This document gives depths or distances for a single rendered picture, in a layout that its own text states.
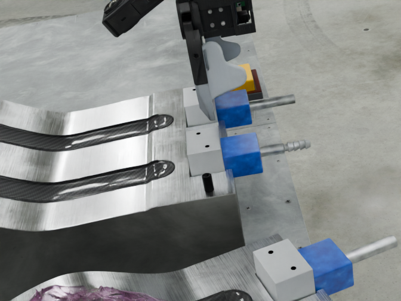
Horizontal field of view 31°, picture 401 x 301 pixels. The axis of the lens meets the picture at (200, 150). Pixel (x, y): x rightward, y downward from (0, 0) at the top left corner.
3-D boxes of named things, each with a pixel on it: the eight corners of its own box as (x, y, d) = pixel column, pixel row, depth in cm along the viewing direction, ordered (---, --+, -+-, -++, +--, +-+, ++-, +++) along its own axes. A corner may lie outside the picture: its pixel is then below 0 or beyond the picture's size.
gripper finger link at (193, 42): (208, 85, 80) (194, 5, 78) (194, 88, 80) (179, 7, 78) (207, 78, 85) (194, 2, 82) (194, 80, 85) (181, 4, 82)
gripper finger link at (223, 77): (254, 118, 82) (240, 37, 80) (202, 127, 83) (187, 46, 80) (252, 112, 85) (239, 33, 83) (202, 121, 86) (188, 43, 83)
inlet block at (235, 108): (293, 108, 92) (289, 69, 89) (300, 127, 88) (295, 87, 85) (190, 126, 92) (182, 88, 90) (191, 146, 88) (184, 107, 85)
